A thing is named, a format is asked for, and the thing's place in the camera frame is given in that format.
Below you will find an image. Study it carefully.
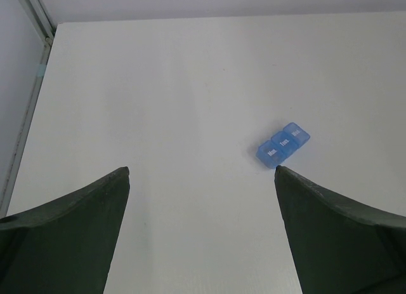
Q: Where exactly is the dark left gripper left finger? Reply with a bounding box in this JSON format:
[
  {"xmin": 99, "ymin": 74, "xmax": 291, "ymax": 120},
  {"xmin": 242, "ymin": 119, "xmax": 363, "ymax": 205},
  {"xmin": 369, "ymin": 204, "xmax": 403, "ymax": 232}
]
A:
[{"xmin": 1, "ymin": 167, "xmax": 130, "ymax": 293}]

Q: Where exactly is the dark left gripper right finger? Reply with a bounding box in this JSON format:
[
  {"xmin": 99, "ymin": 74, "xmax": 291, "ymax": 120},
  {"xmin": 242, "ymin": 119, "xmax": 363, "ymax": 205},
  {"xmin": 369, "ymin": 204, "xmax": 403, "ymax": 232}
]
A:
[{"xmin": 275, "ymin": 166, "xmax": 405, "ymax": 293}]

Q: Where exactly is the blue weekly pill organizer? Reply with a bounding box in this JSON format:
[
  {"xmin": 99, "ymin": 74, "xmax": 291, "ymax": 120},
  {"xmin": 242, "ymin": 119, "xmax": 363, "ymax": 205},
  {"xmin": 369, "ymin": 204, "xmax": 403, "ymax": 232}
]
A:
[{"xmin": 256, "ymin": 122, "xmax": 310, "ymax": 170}]

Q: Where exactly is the aluminium frame post left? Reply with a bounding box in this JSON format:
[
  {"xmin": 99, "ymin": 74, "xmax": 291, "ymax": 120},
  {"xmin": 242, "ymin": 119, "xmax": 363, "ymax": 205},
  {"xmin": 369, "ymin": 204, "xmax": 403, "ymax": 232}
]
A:
[{"xmin": 1, "ymin": 0, "xmax": 55, "ymax": 215}]

